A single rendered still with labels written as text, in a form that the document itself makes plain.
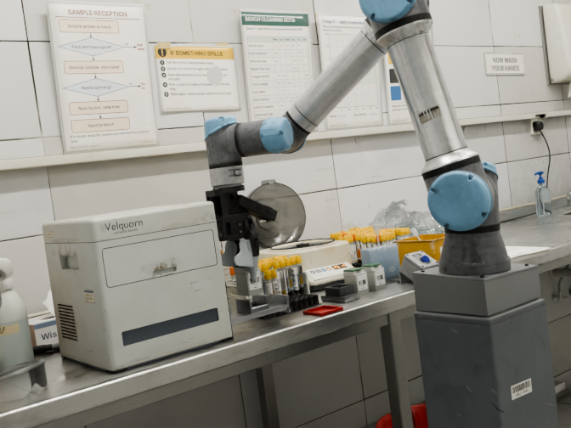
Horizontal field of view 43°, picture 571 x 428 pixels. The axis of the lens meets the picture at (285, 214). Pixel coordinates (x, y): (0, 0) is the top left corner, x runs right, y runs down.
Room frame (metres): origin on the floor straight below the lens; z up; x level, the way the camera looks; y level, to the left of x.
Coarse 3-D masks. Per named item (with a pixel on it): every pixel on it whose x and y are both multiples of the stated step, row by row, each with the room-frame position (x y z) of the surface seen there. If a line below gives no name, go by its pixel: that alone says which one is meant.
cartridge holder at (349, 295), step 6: (330, 288) 1.81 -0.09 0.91; (336, 288) 1.79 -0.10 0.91; (342, 288) 1.79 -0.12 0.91; (348, 288) 1.80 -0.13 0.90; (330, 294) 1.81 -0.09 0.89; (336, 294) 1.79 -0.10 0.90; (342, 294) 1.79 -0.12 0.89; (348, 294) 1.80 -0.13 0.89; (354, 294) 1.79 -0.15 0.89; (324, 300) 1.83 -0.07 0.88; (330, 300) 1.81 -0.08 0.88; (336, 300) 1.79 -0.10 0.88; (342, 300) 1.77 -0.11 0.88; (348, 300) 1.77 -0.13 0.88
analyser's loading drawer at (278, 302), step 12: (240, 300) 1.60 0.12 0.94; (252, 300) 1.65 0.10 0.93; (264, 300) 1.61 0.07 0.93; (276, 300) 1.66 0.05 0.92; (288, 300) 1.63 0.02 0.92; (240, 312) 1.61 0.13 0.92; (252, 312) 1.58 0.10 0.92; (264, 312) 1.59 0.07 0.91; (276, 312) 1.62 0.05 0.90; (288, 312) 1.63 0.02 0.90
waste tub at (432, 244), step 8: (400, 240) 2.10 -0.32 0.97; (408, 240) 2.06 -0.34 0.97; (416, 240) 2.03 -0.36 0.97; (424, 240) 2.01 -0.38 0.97; (432, 240) 1.99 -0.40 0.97; (440, 240) 2.02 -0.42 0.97; (400, 248) 2.08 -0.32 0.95; (408, 248) 2.06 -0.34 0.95; (416, 248) 2.03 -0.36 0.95; (424, 248) 2.02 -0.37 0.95; (432, 248) 1.99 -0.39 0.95; (440, 248) 2.02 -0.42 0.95; (400, 256) 2.08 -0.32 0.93; (432, 256) 2.00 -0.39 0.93; (400, 264) 2.08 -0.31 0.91
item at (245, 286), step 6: (240, 270) 1.60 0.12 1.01; (246, 270) 1.59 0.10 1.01; (258, 270) 1.60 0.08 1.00; (240, 276) 1.60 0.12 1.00; (246, 276) 1.58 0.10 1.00; (258, 276) 1.60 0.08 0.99; (240, 282) 1.60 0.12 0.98; (246, 282) 1.58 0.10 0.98; (252, 282) 1.59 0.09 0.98; (258, 282) 1.60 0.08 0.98; (240, 288) 1.60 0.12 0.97; (246, 288) 1.59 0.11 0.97; (252, 288) 1.59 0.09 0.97; (258, 288) 1.60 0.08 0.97; (240, 294) 1.61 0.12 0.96; (246, 294) 1.59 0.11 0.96; (252, 294) 1.59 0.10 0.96
